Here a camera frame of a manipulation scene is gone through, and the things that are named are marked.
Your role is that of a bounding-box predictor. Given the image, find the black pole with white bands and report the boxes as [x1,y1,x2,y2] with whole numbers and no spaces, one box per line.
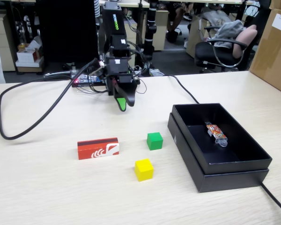
[142,0,159,77]

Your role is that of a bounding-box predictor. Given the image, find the orange box with white logo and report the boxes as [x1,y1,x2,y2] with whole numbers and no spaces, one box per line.
[77,137,120,160]

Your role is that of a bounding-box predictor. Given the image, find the beige cabinet with keyhole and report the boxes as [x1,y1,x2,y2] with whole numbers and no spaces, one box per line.
[125,22,138,68]

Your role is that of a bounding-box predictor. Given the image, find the striped white tube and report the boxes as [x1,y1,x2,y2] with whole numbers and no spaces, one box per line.
[93,0,101,18]

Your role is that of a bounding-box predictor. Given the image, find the thin black wire bundle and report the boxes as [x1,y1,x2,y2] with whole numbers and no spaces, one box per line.
[89,41,155,94]

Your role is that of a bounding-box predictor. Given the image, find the white carton with red side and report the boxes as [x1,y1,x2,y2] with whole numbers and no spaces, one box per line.
[16,48,43,63]

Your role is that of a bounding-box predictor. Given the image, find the beige drawer cabinet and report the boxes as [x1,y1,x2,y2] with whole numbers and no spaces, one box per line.
[0,13,16,72]

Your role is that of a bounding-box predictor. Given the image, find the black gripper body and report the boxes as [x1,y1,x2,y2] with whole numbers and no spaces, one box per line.
[105,58,138,97]

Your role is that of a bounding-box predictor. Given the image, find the beige desk side cabinet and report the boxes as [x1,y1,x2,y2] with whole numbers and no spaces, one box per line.
[152,9,170,52]

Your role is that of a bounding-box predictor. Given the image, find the black power cable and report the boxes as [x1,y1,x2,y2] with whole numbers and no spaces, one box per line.
[163,74,281,218]

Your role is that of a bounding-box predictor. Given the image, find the seated person's legs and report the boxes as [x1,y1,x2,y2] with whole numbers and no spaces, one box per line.
[165,0,197,44]

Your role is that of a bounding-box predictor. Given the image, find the grey cloth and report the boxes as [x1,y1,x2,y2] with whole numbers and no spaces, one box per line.
[212,20,245,46]

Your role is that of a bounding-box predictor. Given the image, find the green wooden cube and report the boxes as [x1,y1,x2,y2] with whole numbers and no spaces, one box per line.
[147,132,164,151]

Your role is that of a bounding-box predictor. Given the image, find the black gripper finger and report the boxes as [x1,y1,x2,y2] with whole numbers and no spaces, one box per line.
[118,82,138,107]
[113,87,128,112]

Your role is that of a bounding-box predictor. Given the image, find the flat white brown box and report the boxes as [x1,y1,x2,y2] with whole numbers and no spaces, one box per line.
[15,60,44,73]

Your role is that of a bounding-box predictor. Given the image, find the black open box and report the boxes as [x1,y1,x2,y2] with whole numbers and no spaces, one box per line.
[167,112,270,193]

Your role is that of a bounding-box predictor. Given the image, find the controller board with red light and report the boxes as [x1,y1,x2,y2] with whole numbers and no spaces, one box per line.
[71,75,107,88]

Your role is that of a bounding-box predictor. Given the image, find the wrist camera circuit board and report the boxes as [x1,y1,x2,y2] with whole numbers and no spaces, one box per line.
[89,60,108,77]

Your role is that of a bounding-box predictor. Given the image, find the large brown cardboard box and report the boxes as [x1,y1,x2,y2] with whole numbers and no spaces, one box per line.
[249,8,281,97]

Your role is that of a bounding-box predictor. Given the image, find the black office chair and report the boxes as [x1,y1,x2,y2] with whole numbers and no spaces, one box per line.
[194,25,259,73]

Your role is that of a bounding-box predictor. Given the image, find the pink cushion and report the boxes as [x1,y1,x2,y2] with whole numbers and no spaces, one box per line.
[232,24,258,59]

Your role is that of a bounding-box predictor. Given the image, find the large black monitor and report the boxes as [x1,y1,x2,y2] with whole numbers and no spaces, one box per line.
[36,0,99,64]

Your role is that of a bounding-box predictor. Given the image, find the black cardboard box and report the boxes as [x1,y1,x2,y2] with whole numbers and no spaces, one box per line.
[172,103,273,175]

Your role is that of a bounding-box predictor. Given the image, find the colourful printed usb stick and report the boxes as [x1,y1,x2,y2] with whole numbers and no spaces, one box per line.
[204,121,228,148]

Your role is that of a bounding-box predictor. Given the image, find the yellow wooden cube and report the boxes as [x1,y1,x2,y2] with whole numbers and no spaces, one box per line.
[134,158,154,182]

